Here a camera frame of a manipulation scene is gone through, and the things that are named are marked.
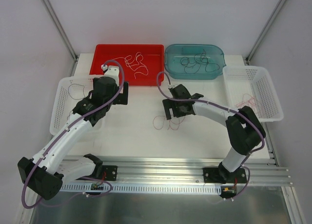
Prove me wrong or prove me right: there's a bundle of thin wires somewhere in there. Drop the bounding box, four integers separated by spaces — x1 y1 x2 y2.
153 114 188 131

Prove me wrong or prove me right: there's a white wire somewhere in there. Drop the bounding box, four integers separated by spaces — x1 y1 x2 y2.
114 51 144 68
124 54 149 79

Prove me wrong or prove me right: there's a red wire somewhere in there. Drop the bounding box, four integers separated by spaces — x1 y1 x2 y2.
234 92 264 119

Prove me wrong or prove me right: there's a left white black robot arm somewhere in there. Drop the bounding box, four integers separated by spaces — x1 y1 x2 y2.
18 76 129 200

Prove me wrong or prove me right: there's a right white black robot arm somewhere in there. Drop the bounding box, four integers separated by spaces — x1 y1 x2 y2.
162 84 266 184

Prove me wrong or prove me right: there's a red plastic tray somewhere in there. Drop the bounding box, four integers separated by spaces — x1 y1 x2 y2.
89 44 164 86

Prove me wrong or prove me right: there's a teal translucent plastic tub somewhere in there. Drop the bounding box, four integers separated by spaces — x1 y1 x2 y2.
164 44 226 80

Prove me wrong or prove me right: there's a left white perforated basket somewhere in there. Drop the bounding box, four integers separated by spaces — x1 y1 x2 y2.
50 75 100 136

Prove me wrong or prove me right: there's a white perforated basket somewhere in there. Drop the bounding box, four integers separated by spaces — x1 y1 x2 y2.
50 75 100 136
223 65 284 122

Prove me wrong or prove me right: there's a right white perforated basket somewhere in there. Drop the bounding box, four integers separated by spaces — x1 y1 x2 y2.
223 65 284 122

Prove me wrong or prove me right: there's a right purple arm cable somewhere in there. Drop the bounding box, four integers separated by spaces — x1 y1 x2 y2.
156 71 266 159

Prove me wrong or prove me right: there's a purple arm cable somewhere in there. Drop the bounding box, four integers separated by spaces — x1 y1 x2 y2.
156 71 266 159
21 60 126 209

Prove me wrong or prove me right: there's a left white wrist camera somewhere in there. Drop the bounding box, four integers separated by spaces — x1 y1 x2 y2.
101 64 119 85

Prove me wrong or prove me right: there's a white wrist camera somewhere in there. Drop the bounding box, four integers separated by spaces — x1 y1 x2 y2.
168 84 176 90
101 64 119 85

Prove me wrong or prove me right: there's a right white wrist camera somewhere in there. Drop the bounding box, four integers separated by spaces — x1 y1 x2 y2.
168 84 176 90

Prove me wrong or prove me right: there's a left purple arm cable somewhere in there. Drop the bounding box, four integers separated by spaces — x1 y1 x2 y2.
21 60 126 209

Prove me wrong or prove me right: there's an aluminium mounting rail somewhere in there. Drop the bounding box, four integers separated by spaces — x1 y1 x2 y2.
100 156 293 186

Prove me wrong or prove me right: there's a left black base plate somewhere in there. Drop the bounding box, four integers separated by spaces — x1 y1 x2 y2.
97 165 118 181

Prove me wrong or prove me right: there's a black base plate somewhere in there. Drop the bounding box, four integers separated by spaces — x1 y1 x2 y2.
97 165 118 181
203 167 247 184

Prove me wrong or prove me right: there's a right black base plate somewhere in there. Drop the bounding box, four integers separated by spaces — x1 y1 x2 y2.
203 167 247 184

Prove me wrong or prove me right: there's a left aluminium frame post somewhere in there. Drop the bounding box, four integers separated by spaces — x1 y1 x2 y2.
36 0 78 62

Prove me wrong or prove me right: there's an aluminium frame post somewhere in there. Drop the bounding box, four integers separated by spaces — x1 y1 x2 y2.
245 0 288 65
36 0 78 62

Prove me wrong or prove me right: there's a right aluminium frame post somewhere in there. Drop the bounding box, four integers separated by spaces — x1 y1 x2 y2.
245 0 288 65

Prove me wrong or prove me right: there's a white slotted cable duct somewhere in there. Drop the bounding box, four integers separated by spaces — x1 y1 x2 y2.
60 182 221 195

